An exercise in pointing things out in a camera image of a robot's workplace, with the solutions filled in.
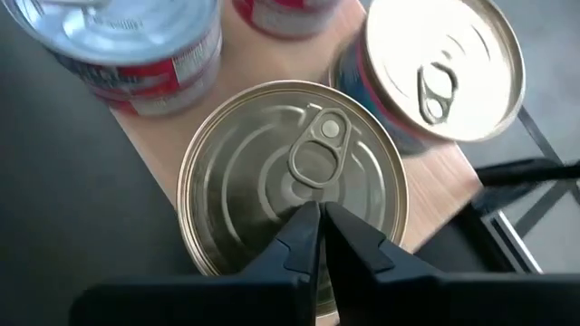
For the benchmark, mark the black metal rig frame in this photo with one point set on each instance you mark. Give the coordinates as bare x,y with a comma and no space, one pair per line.
471,240

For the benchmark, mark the blue Wild Planet can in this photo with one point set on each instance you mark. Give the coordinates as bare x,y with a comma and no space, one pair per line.
453,68
254,172

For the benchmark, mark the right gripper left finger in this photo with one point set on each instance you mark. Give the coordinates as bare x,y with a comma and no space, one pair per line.
258,294

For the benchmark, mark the red label tuna can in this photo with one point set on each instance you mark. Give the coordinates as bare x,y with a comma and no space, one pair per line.
113,27
285,20
172,98

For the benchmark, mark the black table mat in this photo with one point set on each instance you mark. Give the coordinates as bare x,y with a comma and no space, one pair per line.
68,181

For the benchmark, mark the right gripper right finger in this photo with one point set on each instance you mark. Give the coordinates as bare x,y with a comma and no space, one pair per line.
389,290

